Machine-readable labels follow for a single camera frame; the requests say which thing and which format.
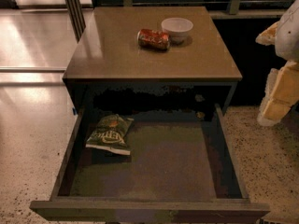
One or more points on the brown cabinet counter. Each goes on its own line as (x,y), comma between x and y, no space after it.
(110,73)

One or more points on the white bowl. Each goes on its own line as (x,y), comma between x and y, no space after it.
(177,28)

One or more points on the green jalapeno chip bag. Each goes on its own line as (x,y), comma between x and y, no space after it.
(109,135)

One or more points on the open top drawer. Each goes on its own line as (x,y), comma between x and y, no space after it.
(180,170)

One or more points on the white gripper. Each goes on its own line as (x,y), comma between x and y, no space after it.
(288,38)

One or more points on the red crushed soda can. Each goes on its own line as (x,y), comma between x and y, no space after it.
(152,39)

